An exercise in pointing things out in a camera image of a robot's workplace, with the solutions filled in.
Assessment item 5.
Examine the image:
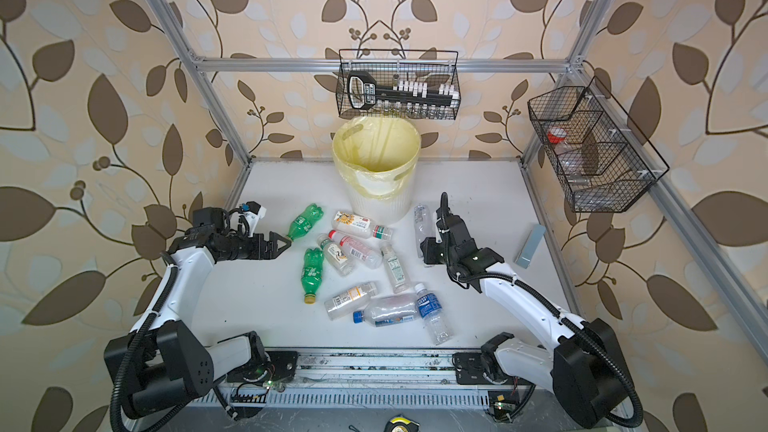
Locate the yellow plastic bin liner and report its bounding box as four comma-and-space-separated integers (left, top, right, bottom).
332, 117, 421, 200

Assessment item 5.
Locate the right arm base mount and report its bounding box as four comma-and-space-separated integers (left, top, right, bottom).
451, 352, 492, 386

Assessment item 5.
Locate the black socket set holder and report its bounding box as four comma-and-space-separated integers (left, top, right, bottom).
344, 72, 461, 111

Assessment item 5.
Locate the green soda bottle lower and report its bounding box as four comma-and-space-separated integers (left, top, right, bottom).
301, 248, 324, 304

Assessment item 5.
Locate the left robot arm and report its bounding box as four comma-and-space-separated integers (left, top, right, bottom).
104, 201, 291, 431

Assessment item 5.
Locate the green label clear bottle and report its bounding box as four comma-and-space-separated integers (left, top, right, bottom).
381, 245, 411, 294

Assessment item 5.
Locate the red capped jar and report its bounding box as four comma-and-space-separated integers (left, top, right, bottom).
547, 126, 567, 146

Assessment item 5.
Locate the blue label bottle front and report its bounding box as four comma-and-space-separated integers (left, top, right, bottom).
414, 283, 453, 346

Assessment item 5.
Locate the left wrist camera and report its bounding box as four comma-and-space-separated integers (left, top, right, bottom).
236, 201, 266, 237

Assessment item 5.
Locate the white ribbed waste bin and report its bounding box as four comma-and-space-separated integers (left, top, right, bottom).
342, 162, 418, 225

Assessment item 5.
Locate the yellow black tape measure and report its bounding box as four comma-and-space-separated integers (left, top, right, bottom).
384, 415, 420, 432

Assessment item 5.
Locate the black wire basket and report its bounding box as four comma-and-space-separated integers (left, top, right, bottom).
527, 77, 670, 213
335, 48, 462, 121

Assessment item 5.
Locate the pink label clear bottle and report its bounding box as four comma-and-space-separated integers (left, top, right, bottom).
327, 230, 383, 269

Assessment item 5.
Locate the orange label clear bottle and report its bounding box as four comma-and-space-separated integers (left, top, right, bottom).
332, 211, 394, 241

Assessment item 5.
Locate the blue cap crushed bottle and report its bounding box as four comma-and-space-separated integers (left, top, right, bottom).
353, 293, 419, 327

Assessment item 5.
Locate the green soda bottle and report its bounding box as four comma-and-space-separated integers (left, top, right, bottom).
301, 248, 324, 304
287, 203, 324, 242

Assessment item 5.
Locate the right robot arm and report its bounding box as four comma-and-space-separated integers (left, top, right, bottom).
420, 193, 644, 428

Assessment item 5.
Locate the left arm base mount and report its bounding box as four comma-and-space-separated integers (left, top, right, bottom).
225, 349, 299, 385

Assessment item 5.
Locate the black wire basket rear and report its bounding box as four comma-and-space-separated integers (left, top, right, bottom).
335, 48, 462, 121

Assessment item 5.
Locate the grey blue rectangular block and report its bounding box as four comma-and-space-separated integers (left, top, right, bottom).
514, 224, 546, 269

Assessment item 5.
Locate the green cap square bottle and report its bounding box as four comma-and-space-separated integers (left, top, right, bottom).
316, 234, 354, 277

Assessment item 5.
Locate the clear bluish water bottle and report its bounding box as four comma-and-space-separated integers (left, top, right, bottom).
413, 204, 435, 267

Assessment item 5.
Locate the green soda bottle upper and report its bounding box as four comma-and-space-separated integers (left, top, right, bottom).
287, 203, 324, 242

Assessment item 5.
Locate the black wire basket right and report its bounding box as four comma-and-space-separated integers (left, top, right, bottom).
527, 77, 670, 213

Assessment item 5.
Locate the orange label bottle lower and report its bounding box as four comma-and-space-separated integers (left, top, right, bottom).
324, 281, 379, 320

